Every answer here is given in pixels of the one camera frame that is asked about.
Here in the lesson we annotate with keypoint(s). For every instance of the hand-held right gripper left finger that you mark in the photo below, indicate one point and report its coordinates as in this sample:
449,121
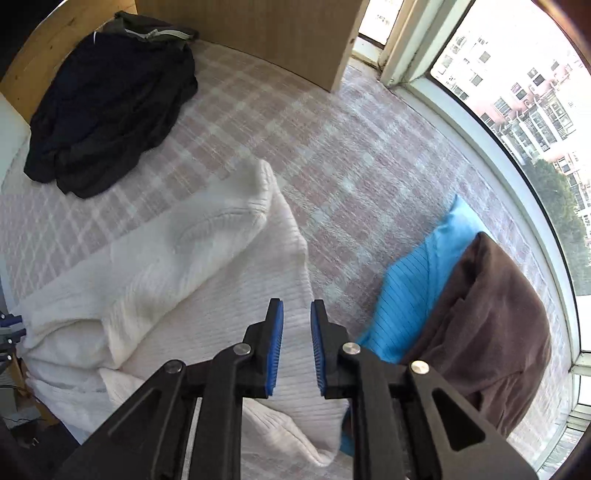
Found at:
275,350

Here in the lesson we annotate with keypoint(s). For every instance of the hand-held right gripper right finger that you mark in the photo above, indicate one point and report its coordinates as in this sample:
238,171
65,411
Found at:
317,350

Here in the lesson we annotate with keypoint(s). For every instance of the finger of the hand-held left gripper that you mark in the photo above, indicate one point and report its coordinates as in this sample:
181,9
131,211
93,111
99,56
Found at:
10,319
8,353

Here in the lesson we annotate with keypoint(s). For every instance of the cream knit cardigan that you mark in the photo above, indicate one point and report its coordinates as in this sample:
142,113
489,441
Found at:
184,277

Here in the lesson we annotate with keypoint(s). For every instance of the folded blue garment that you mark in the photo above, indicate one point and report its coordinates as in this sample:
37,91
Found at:
406,295

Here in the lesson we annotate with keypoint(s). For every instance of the folded brown garment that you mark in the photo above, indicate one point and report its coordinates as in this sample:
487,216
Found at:
489,314

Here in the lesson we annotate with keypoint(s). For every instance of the pink checked blanket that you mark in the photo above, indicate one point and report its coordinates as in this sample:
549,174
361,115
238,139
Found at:
346,161

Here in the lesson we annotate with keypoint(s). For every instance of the dark navy garment pile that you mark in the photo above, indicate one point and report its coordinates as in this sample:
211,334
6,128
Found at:
111,101

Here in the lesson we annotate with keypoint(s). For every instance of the pine plank panel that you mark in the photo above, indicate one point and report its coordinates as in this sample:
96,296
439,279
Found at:
37,60

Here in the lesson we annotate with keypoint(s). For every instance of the large light wooden board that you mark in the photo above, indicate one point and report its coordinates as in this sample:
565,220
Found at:
258,32

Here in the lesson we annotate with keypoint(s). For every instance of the dark green garment striped trim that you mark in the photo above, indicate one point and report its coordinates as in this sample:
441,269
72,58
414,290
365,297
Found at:
138,23

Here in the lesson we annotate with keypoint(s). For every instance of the apartment buildings outside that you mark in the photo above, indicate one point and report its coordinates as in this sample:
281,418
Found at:
531,106

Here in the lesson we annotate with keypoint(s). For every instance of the white window frame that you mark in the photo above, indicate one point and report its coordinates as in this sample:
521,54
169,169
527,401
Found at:
406,46

